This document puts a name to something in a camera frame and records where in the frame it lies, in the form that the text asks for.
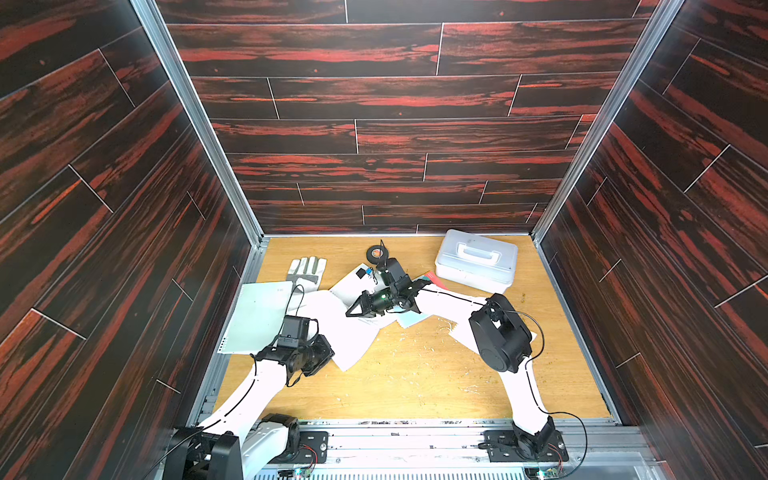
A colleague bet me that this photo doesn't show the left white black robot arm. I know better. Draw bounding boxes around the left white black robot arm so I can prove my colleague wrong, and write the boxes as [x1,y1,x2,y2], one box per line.
[157,315,334,479]

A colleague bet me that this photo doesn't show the white grey work glove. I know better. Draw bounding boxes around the white grey work glove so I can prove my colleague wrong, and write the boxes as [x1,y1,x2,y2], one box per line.
[286,256,327,292]

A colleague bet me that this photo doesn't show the black tape roll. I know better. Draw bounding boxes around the black tape roll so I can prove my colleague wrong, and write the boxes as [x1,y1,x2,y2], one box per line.
[366,241,389,265]

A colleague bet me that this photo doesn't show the large white spiral notebook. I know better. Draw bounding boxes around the large white spiral notebook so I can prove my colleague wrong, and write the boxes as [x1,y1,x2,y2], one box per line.
[288,290,380,372]

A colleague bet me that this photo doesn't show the small teal cover notebook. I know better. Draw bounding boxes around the small teal cover notebook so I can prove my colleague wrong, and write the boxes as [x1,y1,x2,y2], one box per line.
[396,283,439,329]

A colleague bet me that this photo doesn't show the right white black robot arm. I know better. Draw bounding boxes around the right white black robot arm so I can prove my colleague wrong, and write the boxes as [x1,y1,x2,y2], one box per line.
[345,258,556,460]

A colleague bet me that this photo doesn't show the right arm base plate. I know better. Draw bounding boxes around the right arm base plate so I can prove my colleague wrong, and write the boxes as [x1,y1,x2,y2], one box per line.
[478,430,569,463]

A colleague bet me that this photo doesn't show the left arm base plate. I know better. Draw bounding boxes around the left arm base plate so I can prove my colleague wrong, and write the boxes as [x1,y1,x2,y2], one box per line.
[288,430,330,465]

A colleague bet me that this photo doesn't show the white plastic storage box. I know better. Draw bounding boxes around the white plastic storage box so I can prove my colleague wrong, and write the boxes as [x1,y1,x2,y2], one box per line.
[435,229,519,294]

